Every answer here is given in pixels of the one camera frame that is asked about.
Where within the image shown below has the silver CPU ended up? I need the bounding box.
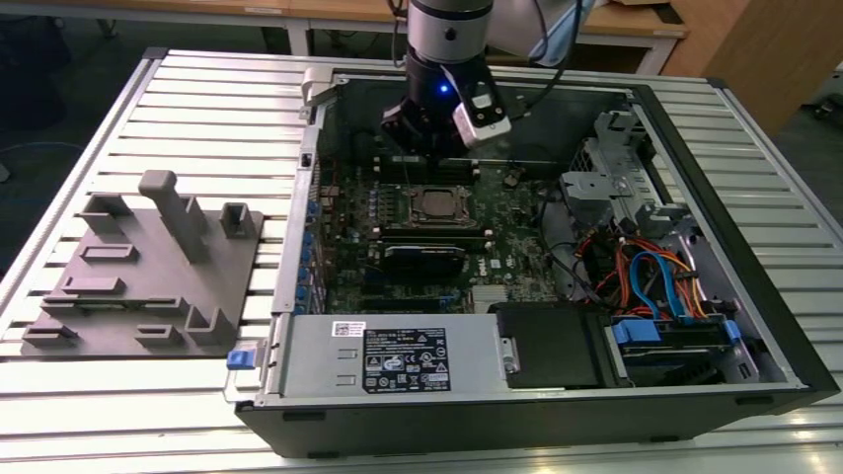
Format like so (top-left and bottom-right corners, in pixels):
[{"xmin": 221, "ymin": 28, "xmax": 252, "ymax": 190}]
[{"xmin": 420, "ymin": 191, "xmax": 463, "ymax": 217}]

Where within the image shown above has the metal socket cover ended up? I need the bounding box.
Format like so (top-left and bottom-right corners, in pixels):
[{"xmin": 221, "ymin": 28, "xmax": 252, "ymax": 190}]
[{"xmin": 408, "ymin": 187, "xmax": 476, "ymax": 223}]

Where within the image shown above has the CPU socket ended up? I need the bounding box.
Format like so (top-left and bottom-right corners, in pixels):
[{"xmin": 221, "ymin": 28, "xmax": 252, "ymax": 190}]
[{"xmin": 404, "ymin": 185, "xmax": 483, "ymax": 229}]

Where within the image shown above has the black graphics card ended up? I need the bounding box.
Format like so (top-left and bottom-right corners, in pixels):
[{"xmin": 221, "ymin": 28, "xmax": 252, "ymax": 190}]
[{"xmin": 380, "ymin": 242, "xmax": 469, "ymax": 280}]

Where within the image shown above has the green motherboard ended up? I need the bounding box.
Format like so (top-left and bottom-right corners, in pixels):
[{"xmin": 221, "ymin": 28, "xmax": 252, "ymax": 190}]
[{"xmin": 315, "ymin": 165, "xmax": 575, "ymax": 315}]

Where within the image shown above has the metal drive cage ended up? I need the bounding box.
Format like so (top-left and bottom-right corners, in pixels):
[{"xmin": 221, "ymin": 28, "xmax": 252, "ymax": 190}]
[{"xmin": 558, "ymin": 111, "xmax": 703, "ymax": 248}]

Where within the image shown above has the silver power supply unit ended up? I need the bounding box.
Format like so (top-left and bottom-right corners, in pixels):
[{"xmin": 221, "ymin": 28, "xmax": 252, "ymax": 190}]
[{"xmin": 263, "ymin": 313, "xmax": 512, "ymax": 399}]

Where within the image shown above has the grey parts rack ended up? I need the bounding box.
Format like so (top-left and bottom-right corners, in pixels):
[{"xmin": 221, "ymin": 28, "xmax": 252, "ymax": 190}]
[{"xmin": 19, "ymin": 170, "xmax": 265, "ymax": 357}]

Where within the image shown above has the hard disk in blue carrier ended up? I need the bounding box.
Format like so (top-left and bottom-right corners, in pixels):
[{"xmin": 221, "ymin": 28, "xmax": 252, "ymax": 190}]
[{"xmin": 608, "ymin": 315, "xmax": 743, "ymax": 389}]

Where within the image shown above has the wooden cabinet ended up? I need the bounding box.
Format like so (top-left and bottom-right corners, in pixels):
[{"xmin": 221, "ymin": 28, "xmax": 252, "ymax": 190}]
[{"xmin": 664, "ymin": 0, "xmax": 843, "ymax": 137}]

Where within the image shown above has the black PC case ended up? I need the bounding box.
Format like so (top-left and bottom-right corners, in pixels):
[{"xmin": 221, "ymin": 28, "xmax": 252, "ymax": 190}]
[{"xmin": 233, "ymin": 66, "xmax": 843, "ymax": 460}]

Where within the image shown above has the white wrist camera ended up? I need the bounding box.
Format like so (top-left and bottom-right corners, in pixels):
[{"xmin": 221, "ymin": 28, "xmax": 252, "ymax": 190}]
[{"xmin": 451, "ymin": 81, "xmax": 514, "ymax": 149}]

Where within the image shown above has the wooden desk white frame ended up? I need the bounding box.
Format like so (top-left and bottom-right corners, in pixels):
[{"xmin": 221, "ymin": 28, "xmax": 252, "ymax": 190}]
[
  {"xmin": 288, "ymin": 0, "xmax": 690, "ymax": 75},
  {"xmin": 0, "ymin": 0, "xmax": 311, "ymax": 55}
]

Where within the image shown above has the blue wire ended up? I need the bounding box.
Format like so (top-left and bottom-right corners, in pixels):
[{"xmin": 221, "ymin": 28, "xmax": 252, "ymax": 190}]
[{"xmin": 628, "ymin": 251, "xmax": 690, "ymax": 325}]

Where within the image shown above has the orange wire bundle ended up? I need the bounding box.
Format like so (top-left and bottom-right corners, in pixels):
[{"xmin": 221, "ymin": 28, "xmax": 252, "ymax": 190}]
[{"xmin": 595, "ymin": 236, "xmax": 723, "ymax": 320}]

